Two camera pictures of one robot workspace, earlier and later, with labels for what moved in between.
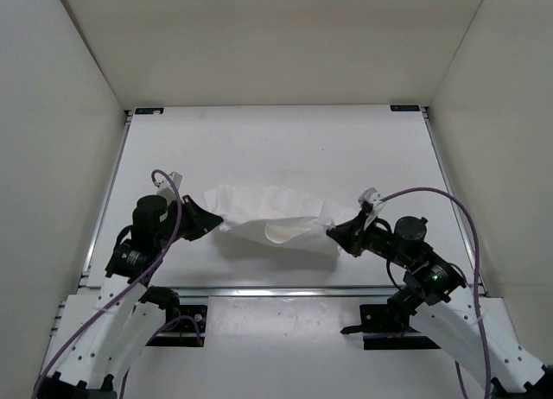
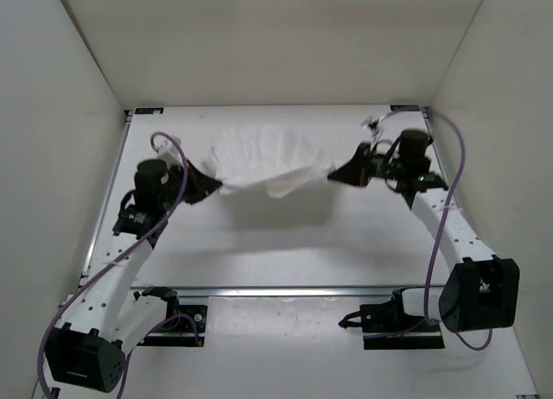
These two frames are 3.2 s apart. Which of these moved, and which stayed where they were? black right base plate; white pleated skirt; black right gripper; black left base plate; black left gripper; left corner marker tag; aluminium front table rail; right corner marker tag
Moved: white pleated skirt; black left gripper; black right gripper
Stayed: right corner marker tag; left corner marker tag; aluminium front table rail; black left base plate; black right base plate
